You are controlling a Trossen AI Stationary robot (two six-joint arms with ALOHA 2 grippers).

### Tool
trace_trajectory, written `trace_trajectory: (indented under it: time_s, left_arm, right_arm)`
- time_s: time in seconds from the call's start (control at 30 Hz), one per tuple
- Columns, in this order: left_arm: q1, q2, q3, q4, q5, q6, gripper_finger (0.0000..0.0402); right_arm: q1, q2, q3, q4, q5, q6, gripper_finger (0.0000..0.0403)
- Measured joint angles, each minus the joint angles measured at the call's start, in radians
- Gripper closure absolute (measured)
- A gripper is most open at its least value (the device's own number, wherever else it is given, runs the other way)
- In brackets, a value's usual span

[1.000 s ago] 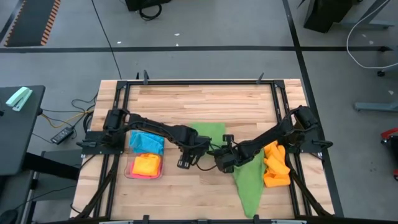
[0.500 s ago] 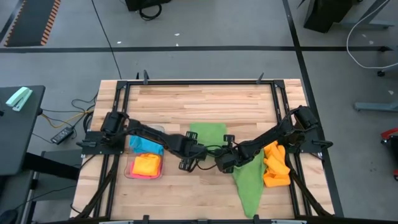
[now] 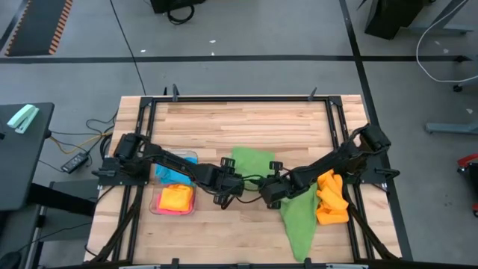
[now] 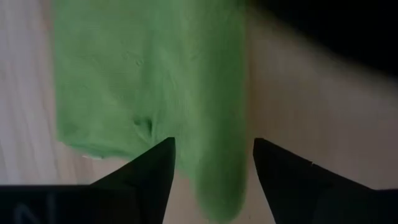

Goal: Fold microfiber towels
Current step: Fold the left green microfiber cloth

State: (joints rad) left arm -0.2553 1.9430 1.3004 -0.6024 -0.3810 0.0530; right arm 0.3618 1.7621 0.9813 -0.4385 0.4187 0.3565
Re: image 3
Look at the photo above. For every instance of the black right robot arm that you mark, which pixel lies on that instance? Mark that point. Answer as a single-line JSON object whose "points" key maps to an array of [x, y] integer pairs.
{"points": [[336, 160]]}

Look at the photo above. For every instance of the mint green stapler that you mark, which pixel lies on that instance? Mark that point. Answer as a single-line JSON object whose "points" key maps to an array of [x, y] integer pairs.
{"points": [[22, 119]]}

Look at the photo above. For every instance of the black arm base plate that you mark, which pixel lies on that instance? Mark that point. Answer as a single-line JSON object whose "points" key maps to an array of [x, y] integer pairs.
{"points": [[373, 175], [112, 181]]}

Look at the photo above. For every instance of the grey desk frame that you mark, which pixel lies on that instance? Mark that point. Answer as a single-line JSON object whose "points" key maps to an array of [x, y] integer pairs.
{"points": [[440, 28]]}

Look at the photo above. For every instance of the black caster wheel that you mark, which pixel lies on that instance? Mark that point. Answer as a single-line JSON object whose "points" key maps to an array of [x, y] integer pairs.
{"points": [[458, 88]]}

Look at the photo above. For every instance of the black power adapter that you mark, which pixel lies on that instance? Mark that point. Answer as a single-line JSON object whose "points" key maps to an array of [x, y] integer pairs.
{"points": [[74, 163]]}

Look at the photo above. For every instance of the black box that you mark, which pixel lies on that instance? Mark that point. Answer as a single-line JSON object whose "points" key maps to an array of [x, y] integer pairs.
{"points": [[164, 4]]}

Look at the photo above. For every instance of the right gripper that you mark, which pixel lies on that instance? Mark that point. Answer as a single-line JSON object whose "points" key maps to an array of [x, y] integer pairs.
{"points": [[274, 190]]}

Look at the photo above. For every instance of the red cart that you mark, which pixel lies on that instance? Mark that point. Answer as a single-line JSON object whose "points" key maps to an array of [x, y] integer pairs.
{"points": [[468, 160]]}

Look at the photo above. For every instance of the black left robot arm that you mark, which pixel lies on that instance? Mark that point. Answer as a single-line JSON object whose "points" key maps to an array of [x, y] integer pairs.
{"points": [[168, 160]]}

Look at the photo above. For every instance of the black orange-edged floor mat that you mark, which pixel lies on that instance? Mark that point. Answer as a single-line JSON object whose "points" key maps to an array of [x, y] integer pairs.
{"points": [[37, 26]]}

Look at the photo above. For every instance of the black table crossbeam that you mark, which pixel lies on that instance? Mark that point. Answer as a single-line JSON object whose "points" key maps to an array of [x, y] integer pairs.
{"points": [[59, 198]]}

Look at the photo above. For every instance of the green microfiber towel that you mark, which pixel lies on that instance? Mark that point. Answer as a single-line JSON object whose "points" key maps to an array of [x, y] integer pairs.
{"points": [[298, 224], [250, 160]]}

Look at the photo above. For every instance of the blue microfiber towel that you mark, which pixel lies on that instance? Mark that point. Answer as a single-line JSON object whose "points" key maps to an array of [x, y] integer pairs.
{"points": [[168, 175], [192, 160]]}

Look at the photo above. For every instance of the grey desk foot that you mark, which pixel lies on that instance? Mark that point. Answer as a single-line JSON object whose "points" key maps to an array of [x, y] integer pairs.
{"points": [[452, 128]]}

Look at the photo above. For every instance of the black frame clamp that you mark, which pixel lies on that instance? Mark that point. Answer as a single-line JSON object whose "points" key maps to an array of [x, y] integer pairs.
{"points": [[174, 93], [312, 95]]}

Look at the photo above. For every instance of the pink microfiber towel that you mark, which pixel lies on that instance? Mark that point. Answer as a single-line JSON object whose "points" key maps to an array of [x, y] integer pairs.
{"points": [[164, 212]]}

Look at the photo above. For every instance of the black side table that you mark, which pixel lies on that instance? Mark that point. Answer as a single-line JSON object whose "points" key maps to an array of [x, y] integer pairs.
{"points": [[22, 168]]}

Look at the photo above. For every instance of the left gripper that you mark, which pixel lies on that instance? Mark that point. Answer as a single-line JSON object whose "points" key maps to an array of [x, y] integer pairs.
{"points": [[228, 183]]}

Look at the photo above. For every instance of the clear plastic bin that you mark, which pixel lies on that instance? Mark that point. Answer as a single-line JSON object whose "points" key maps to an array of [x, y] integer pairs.
{"points": [[186, 153]]}

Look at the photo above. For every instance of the orange microfiber towel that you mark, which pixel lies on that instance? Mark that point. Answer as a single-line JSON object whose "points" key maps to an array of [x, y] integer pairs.
{"points": [[175, 198], [332, 205]]}

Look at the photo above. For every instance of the black cabinet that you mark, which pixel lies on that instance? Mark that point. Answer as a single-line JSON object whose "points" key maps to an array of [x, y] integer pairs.
{"points": [[392, 16]]}

